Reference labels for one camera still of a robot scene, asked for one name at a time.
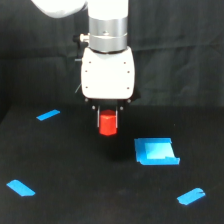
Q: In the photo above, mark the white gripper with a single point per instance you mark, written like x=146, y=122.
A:
x=108, y=80

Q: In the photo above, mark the red hexagonal block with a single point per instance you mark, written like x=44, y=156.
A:
x=107, y=123

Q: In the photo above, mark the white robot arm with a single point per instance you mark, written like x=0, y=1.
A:
x=108, y=21

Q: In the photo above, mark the blue tray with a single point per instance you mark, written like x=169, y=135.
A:
x=155, y=151

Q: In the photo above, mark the blue tape strip back left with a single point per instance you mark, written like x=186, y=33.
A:
x=48, y=115

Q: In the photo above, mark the blue tape strip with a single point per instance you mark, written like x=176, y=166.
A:
x=20, y=188
x=48, y=115
x=191, y=196

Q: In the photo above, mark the blue tape strip front left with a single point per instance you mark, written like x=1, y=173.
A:
x=20, y=188

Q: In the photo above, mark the blue tape strip front right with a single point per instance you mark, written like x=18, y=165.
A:
x=191, y=196

